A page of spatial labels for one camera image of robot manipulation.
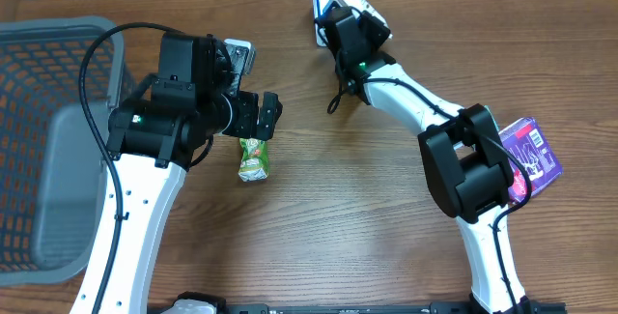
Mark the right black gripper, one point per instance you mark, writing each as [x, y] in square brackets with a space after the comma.
[369, 32]

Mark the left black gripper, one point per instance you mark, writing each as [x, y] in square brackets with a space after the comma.
[266, 116]

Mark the green yellow juice carton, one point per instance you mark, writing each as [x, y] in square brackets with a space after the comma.
[254, 164]

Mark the purple snack package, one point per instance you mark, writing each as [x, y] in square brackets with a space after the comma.
[525, 140]

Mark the mint green wipes pack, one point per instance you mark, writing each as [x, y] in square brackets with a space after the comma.
[496, 125]

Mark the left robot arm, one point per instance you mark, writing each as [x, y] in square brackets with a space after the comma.
[155, 136]

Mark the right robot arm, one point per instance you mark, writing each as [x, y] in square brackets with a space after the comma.
[467, 169]

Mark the white barcode scanner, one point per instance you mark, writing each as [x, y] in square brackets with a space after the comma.
[320, 8]

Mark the grey plastic shopping basket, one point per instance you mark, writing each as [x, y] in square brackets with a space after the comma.
[52, 174]

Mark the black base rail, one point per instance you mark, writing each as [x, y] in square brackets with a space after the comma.
[192, 302]

